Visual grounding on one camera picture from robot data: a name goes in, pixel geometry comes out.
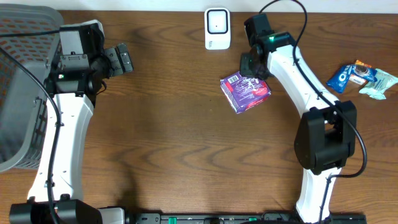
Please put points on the orange Kleenex tissue pack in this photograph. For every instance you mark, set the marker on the orange Kleenex tissue pack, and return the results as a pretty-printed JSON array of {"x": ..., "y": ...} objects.
[{"x": 361, "y": 73}]

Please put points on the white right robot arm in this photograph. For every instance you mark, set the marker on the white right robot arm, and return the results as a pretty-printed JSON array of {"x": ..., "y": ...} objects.
[{"x": 325, "y": 138}]

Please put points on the blue Oreo cookie pack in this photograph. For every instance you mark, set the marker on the blue Oreo cookie pack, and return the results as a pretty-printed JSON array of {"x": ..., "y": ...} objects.
[{"x": 339, "y": 81}]

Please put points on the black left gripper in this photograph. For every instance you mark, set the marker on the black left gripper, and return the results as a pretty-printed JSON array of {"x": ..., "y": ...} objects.
[{"x": 112, "y": 62}]

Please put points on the red purple pad package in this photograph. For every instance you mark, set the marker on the red purple pad package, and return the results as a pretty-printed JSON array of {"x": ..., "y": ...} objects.
[{"x": 244, "y": 93}]

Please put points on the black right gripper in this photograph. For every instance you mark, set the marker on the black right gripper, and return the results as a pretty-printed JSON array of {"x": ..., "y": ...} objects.
[{"x": 246, "y": 65}]

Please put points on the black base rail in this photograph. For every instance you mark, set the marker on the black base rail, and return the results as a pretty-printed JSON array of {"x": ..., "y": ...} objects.
[{"x": 242, "y": 218}]

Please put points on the green wet wipes pack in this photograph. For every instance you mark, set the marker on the green wet wipes pack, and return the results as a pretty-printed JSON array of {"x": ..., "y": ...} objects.
[{"x": 376, "y": 89}]

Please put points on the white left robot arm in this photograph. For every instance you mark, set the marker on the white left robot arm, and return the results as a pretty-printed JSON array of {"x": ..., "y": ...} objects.
[{"x": 56, "y": 195}]

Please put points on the white barcode scanner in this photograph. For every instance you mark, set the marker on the white barcode scanner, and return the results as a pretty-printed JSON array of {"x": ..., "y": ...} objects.
[{"x": 217, "y": 28}]

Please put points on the grey plastic basket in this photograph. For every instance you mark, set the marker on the grey plastic basket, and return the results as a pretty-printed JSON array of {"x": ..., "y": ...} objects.
[{"x": 25, "y": 37}]

